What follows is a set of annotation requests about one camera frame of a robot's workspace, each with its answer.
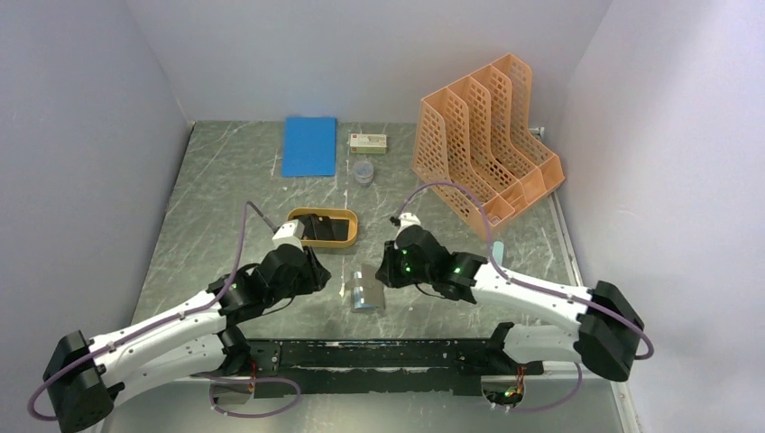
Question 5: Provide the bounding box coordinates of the black card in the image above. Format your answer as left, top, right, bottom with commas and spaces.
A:
300, 214, 349, 242

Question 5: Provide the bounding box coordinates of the grey card holder wallet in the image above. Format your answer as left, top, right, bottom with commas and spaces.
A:
344, 263, 386, 313

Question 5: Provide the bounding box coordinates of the orange oval tray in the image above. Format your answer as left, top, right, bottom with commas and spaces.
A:
287, 207, 359, 249

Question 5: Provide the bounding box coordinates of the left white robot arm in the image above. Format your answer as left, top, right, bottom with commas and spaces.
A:
43, 244, 331, 432

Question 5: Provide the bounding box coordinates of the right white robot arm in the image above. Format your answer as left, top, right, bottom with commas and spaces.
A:
375, 226, 644, 382

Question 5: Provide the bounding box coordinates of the small clear plastic cup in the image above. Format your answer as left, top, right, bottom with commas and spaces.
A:
353, 161, 374, 187

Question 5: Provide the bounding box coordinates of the small red white box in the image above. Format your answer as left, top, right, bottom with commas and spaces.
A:
348, 133, 388, 154

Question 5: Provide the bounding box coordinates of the blue notebook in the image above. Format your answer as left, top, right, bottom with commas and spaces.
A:
281, 116, 337, 178

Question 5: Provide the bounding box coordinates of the orange mesh file organizer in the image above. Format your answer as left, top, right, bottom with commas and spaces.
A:
411, 54, 565, 238

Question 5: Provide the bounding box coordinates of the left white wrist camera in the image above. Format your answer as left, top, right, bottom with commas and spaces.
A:
272, 219, 305, 249

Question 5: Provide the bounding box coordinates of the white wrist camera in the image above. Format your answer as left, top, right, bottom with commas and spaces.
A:
272, 219, 305, 249
389, 212, 420, 233

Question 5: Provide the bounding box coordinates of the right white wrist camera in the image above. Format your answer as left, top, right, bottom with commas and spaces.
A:
389, 212, 420, 233

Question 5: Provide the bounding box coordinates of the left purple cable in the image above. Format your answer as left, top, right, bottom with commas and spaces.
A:
26, 200, 303, 422

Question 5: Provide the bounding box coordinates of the purple cable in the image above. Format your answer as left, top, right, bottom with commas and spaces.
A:
389, 180, 656, 415
26, 200, 303, 422

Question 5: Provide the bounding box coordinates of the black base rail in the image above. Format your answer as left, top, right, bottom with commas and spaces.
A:
213, 338, 544, 396

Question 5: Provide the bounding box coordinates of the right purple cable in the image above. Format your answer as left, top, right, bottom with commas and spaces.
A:
389, 180, 656, 415

